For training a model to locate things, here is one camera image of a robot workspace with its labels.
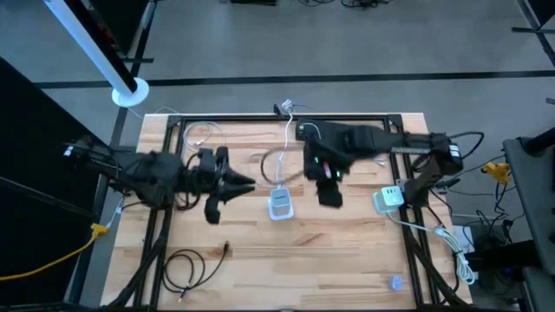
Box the white paper sheet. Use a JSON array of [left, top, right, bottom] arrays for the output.
[[452, 224, 477, 256]]

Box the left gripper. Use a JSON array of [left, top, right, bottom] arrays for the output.
[[186, 146, 257, 225]]

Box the black cable bundle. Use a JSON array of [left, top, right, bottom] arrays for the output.
[[103, 207, 170, 311], [402, 207, 469, 311]]

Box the black equipment box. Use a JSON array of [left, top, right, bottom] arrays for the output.
[[461, 239, 543, 278]]

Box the black USB cable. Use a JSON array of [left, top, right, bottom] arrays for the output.
[[162, 241, 231, 302]]

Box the light braided USB cable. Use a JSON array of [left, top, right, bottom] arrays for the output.
[[182, 121, 225, 153]]

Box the yellow plug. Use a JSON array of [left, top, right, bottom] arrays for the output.
[[480, 161, 512, 182]]

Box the white tower strip cord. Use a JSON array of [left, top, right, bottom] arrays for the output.
[[274, 99, 300, 192]]

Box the white pole with round base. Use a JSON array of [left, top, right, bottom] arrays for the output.
[[42, 0, 151, 108]]

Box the thin white lead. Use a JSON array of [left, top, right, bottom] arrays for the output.
[[105, 198, 126, 230]]

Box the mint green cube power strip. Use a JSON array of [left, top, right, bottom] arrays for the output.
[[371, 185, 406, 217]]

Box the white tower power strip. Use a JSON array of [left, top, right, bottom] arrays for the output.
[[267, 186, 295, 222]]

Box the grey side table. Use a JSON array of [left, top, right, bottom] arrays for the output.
[[502, 127, 555, 312]]

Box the white cube strip cord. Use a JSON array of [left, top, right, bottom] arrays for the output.
[[385, 211, 477, 286]]

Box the black room divider panel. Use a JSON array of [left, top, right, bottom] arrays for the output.
[[67, 0, 153, 94], [0, 55, 109, 312]]

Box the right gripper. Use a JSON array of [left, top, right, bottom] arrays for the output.
[[303, 142, 355, 209]]

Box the black stand leg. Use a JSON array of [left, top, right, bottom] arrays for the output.
[[511, 0, 555, 68]]

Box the yellow extension cable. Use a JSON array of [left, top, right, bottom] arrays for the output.
[[0, 223, 110, 283]]

